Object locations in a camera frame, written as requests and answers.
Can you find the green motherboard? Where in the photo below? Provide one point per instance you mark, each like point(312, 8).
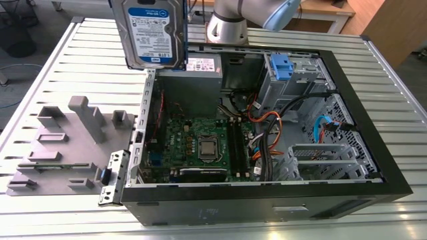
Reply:
point(180, 140)

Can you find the CPU socket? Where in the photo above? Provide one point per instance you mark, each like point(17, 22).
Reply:
point(209, 138)

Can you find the metal optical drive cage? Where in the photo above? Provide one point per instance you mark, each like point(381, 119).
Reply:
point(287, 90)

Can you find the black graphics card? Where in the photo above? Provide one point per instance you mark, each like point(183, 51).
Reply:
point(200, 173)

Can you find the wooden cabinet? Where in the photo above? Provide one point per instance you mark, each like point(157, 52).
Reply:
point(393, 30)

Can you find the wooden desk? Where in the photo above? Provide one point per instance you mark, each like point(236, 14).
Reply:
point(327, 10)

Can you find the blue plastic drive latch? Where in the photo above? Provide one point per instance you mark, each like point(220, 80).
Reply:
point(281, 67)

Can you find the green RAM stick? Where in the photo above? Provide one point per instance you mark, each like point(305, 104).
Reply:
point(60, 166)

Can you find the grey power supply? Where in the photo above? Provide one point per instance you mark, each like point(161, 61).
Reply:
point(189, 95)

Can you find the metal disk bay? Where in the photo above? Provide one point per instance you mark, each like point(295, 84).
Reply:
point(333, 151)

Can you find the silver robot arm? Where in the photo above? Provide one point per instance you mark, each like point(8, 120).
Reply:
point(229, 32)

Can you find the silver CPU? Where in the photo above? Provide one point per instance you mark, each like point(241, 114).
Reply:
point(207, 148)

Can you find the black office chair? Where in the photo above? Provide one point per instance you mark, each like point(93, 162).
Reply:
point(20, 42)

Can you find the grey parts rack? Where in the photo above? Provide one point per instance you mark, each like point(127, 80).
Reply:
point(60, 155)

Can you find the black PC case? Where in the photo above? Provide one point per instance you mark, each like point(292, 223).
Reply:
point(233, 207)

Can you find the hard disk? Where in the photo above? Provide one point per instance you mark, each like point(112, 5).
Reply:
point(149, 32)

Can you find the black RAM slot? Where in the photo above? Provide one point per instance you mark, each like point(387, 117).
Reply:
point(241, 145)
point(233, 145)

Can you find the metal expansion slot bracket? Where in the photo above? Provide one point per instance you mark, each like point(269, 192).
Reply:
point(117, 162)

